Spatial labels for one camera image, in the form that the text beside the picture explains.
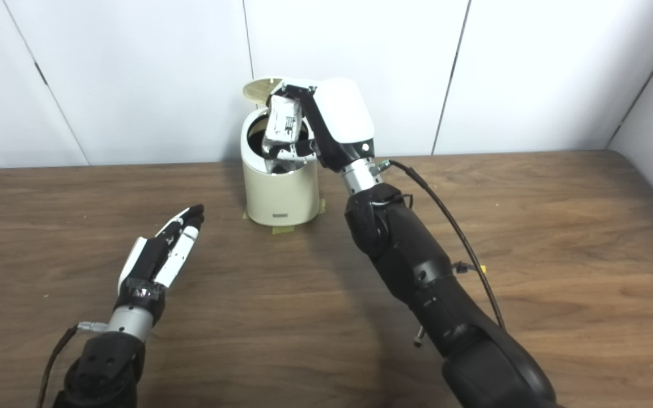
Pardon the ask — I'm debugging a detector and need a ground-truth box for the cream-colored round bin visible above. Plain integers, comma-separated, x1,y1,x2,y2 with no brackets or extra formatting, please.
240,78,321,227

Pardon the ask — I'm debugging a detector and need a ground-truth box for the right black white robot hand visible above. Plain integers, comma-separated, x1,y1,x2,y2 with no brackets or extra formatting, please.
270,78,376,173

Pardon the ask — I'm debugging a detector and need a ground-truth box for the white green milk carton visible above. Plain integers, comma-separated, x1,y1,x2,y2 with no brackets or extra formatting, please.
263,93,304,173

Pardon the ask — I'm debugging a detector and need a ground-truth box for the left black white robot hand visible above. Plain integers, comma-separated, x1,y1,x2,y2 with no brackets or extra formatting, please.
114,204,205,328

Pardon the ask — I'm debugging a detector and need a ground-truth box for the cream round bin lid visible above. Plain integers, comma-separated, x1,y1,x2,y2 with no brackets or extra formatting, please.
242,78,285,105

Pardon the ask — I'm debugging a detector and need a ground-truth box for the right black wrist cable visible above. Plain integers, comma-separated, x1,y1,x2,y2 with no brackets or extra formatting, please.
378,160,507,332

